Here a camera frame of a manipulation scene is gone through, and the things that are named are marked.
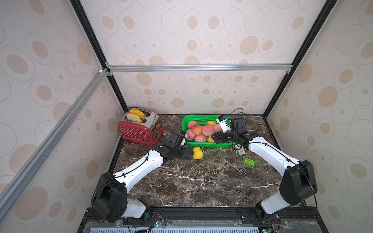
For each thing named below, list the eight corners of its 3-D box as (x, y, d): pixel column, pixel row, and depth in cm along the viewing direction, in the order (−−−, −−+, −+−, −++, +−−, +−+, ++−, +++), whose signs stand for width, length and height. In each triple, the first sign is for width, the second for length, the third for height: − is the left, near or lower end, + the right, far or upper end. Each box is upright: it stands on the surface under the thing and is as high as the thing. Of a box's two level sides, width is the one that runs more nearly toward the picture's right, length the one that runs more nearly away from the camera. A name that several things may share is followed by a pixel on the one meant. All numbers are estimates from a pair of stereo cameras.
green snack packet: (242, 163, 95) (242, 162, 93) (242, 158, 97) (243, 156, 96) (255, 167, 93) (256, 166, 91) (255, 162, 95) (256, 160, 94)
